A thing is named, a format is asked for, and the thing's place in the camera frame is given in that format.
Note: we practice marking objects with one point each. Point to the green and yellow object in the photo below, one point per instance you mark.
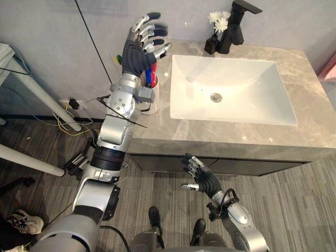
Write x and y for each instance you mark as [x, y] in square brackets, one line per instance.
[118, 60]

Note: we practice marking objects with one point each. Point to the chrome sink drain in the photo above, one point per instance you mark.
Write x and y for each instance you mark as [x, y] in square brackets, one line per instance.
[216, 97]

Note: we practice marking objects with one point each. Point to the blue toothbrush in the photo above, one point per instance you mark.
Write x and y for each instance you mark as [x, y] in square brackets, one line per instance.
[149, 76]

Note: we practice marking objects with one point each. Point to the black chair base leg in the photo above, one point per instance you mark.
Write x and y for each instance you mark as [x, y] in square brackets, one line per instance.
[23, 181]

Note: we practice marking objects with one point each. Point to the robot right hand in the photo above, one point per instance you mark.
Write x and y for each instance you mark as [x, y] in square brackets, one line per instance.
[208, 183]

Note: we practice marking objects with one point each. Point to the robot leg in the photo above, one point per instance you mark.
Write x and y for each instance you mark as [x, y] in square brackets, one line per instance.
[154, 218]
[199, 228]

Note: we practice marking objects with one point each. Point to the white flower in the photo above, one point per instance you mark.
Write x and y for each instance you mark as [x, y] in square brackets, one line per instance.
[214, 17]
[221, 25]
[225, 14]

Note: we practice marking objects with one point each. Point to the white table with glass top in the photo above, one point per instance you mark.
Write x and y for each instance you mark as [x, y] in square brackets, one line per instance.
[44, 94]

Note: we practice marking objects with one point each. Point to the robot left leg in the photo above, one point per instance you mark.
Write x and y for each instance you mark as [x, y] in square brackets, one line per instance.
[154, 218]

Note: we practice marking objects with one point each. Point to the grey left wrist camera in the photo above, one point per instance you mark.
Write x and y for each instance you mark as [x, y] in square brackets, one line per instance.
[145, 94]

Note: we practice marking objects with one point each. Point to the clear glass cup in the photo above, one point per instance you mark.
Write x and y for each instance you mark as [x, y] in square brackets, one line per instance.
[151, 110]

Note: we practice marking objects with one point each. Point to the grey marble vanity cabinet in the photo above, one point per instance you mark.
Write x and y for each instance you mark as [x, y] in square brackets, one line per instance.
[236, 148]

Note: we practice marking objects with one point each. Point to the pink object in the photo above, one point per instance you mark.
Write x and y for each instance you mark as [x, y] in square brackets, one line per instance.
[329, 72]

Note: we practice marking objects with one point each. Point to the white grey sneaker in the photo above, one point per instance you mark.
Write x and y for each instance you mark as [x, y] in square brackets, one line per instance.
[26, 220]

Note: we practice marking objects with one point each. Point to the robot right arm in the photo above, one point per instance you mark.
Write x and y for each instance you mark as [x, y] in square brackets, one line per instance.
[244, 228]

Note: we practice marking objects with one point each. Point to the red toothbrush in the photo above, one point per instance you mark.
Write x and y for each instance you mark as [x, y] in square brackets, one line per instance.
[155, 69]

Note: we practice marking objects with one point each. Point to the robot right leg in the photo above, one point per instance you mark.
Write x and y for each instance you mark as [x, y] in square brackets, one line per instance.
[199, 228]

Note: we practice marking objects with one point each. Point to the toothbrush cup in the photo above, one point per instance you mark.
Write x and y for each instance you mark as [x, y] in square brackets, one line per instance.
[155, 82]

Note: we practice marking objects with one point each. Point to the black power plug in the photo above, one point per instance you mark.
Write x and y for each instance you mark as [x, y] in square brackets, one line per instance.
[74, 103]

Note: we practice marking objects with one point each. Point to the black square vase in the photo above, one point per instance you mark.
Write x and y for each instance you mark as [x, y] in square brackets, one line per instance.
[211, 46]

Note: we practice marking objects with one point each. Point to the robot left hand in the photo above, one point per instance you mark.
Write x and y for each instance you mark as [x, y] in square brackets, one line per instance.
[134, 57]

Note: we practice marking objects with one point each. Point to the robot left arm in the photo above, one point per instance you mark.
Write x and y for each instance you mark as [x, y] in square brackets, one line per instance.
[118, 105]

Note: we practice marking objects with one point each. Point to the white wall socket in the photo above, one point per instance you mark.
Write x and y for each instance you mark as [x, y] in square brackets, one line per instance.
[82, 104]

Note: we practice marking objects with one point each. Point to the white rectangular sink basin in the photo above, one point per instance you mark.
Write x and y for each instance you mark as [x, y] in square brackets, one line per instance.
[236, 78]

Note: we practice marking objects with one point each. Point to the black faucet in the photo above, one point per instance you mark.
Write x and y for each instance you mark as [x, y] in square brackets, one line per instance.
[233, 31]

